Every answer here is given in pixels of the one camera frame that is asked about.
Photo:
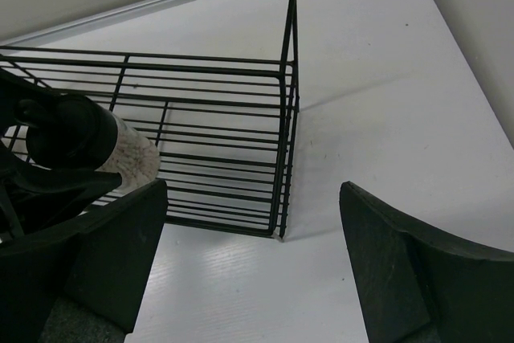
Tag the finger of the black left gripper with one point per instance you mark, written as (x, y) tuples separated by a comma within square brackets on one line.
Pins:
[(33, 199), (24, 90)]

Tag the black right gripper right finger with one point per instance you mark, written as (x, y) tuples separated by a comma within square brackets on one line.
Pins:
[(417, 283)]

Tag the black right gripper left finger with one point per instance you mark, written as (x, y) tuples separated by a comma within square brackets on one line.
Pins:
[(83, 280)]

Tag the black lid shaker bottle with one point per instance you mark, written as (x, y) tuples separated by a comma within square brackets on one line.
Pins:
[(74, 132)]

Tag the aluminium rail frame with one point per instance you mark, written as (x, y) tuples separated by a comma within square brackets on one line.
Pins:
[(91, 23)]

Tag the black wire rack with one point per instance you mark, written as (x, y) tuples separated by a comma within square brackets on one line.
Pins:
[(216, 91)]

